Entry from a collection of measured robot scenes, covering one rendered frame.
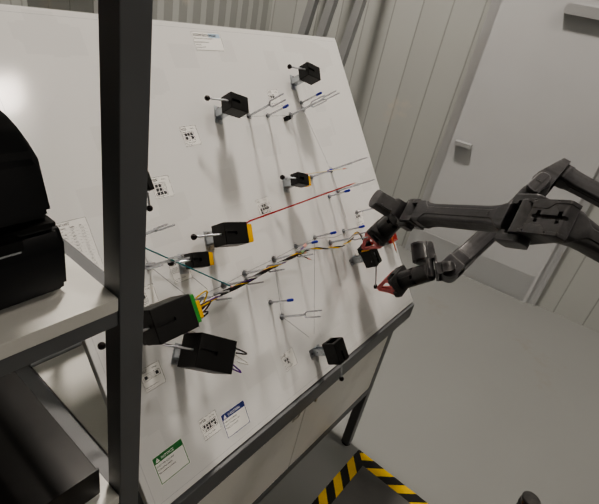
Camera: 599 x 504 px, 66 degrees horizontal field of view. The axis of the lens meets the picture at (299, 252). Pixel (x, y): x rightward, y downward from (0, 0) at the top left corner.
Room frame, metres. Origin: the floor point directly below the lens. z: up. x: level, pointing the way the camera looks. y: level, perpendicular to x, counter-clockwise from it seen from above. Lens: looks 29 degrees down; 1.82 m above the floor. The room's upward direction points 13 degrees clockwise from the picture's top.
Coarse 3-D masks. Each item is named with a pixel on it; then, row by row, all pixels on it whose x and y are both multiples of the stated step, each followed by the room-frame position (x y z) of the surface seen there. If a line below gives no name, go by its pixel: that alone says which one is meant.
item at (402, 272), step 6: (402, 270) 1.29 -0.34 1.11; (408, 270) 1.24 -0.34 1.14; (396, 276) 1.25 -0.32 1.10; (402, 276) 1.24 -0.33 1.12; (408, 276) 1.23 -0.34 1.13; (390, 282) 1.22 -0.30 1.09; (396, 282) 1.24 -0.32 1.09; (402, 282) 1.23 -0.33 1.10; (408, 282) 1.22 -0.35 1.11; (414, 282) 1.22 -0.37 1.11; (396, 288) 1.22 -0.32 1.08; (402, 288) 1.24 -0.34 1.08; (396, 294) 1.22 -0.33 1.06; (402, 294) 1.22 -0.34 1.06
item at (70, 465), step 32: (0, 384) 0.54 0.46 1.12; (0, 416) 0.48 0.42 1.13; (32, 416) 0.49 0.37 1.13; (0, 448) 0.42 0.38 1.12; (32, 448) 0.44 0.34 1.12; (64, 448) 0.45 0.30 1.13; (0, 480) 0.38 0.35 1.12; (32, 480) 0.39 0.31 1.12; (64, 480) 0.40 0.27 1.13; (96, 480) 0.42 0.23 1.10
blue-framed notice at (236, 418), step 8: (232, 408) 0.75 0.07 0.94; (240, 408) 0.77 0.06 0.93; (224, 416) 0.73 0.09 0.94; (232, 416) 0.74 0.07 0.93; (240, 416) 0.75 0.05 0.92; (248, 416) 0.77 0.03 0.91; (224, 424) 0.72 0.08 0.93; (232, 424) 0.73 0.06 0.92; (240, 424) 0.74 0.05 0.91; (232, 432) 0.72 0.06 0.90
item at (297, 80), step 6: (288, 66) 1.42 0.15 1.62; (300, 66) 1.47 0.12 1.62; (306, 66) 1.46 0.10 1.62; (312, 66) 1.47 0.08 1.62; (300, 72) 1.46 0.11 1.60; (306, 72) 1.45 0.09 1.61; (312, 72) 1.46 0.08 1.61; (318, 72) 1.49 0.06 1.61; (294, 78) 1.50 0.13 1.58; (300, 78) 1.46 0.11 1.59; (306, 78) 1.46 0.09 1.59; (312, 78) 1.46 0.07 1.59; (318, 78) 1.47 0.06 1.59; (294, 84) 1.50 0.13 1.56; (312, 84) 1.49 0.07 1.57
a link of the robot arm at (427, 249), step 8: (416, 248) 1.27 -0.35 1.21; (424, 248) 1.27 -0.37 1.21; (432, 248) 1.27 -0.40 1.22; (416, 256) 1.25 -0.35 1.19; (424, 256) 1.24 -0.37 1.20; (432, 256) 1.25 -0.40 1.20; (440, 264) 1.21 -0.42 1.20; (448, 264) 1.20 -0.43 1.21; (440, 272) 1.19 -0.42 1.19; (448, 272) 1.19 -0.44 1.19; (440, 280) 1.24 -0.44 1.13
